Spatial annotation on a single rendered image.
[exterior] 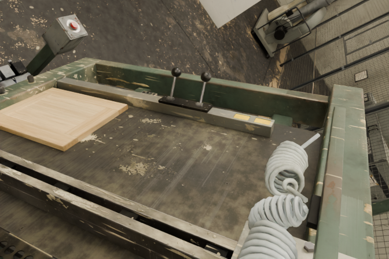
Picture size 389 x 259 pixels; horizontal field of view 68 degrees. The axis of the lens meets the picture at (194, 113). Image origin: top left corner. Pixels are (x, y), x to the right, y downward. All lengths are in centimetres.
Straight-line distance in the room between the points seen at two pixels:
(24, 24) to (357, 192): 250
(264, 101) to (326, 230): 87
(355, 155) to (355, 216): 20
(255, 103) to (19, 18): 205
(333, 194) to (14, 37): 245
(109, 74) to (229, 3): 353
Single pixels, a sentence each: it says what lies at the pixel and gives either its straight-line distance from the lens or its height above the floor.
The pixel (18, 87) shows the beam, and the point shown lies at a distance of 140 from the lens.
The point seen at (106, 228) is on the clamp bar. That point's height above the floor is 151.
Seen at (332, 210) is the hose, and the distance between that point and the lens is 37.
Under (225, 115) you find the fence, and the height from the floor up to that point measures 155.
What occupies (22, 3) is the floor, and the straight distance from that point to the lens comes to 281.
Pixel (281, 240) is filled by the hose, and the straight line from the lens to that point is 38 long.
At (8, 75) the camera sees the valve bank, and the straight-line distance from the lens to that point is 152.
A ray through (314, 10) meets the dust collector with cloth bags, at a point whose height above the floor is 113.
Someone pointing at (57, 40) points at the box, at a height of 84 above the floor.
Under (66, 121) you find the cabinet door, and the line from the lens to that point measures 110.
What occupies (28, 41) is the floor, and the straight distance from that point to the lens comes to 262.
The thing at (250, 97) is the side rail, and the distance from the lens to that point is 118.
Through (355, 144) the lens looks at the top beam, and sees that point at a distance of 82.
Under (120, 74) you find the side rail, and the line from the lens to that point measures 148.
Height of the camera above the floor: 205
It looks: 36 degrees down
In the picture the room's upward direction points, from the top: 65 degrees clockwise
